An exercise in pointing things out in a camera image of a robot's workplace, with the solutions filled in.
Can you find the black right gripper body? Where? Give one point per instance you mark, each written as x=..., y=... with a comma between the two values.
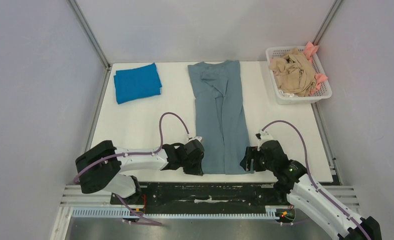
x=250, y=159

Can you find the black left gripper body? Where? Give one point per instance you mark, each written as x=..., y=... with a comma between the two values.
x=192, y=167

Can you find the grey blue t shirt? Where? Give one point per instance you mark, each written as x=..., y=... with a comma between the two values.
x=219, y=116

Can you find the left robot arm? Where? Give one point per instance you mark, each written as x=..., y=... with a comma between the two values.
x=101, y=168

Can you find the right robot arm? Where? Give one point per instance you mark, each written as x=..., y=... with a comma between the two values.
x=295, y=186

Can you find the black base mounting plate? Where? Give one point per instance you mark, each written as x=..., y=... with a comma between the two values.
x=205, y=198

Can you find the white plastic laundry basket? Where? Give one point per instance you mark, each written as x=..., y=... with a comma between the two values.
x=322, y=89

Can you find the beige t shirt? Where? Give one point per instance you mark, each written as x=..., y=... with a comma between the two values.
x=294, y=74

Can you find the folded bright blue t shirt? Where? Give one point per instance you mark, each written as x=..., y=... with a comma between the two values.
x=137, y=83

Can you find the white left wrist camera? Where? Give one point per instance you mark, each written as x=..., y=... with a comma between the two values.
x=191, y=138

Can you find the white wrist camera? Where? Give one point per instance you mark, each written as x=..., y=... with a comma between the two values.
x=191, y=138
x=263, y=136

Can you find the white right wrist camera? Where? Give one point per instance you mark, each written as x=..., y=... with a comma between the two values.
x=263, y=136

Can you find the white slotted cable duct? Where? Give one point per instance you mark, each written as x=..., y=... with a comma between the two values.
x=123, y=213

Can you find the right aluminium frame post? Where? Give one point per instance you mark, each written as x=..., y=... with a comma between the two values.
x=327, y=21

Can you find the aluminium frame post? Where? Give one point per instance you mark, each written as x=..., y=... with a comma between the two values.
x=327, y=21
x=89, y=33

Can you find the left aluminium frame post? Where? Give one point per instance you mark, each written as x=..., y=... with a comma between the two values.
x=89, y=33

